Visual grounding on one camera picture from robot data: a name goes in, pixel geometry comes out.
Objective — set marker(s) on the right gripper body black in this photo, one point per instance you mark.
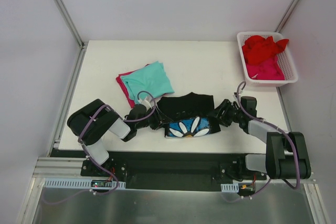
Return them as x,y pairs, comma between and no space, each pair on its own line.
221,114

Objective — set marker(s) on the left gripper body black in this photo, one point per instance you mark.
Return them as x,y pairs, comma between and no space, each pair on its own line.
153,121

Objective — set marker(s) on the black t-shirt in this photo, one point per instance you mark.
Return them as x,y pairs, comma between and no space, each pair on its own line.
187,116

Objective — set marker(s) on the teal t-shirt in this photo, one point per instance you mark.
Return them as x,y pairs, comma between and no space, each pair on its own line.
151,78

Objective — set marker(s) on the pink t-shirt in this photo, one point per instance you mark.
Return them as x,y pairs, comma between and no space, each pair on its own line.
124,88

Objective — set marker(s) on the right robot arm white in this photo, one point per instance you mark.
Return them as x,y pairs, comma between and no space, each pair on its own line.
286,154

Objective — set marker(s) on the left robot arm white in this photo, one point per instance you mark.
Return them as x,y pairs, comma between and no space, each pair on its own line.
90,123

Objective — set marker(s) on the magenta t-shirt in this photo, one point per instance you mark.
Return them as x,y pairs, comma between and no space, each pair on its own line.
267,70

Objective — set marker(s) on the red t-shirt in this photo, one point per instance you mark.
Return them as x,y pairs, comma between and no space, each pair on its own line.
257,49

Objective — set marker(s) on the white plastic basket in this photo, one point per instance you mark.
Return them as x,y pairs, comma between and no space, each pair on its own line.
285,61

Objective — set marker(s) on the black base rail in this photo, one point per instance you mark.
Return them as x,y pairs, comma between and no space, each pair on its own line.
173,171

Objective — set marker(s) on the right aluminium frame post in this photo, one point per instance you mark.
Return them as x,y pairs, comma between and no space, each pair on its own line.
287,15

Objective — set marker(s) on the aluminium frame post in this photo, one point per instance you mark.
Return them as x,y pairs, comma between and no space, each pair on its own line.
69,22
287,15

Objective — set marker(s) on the left aluminium frame post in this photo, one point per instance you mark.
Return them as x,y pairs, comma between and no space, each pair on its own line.
69,22

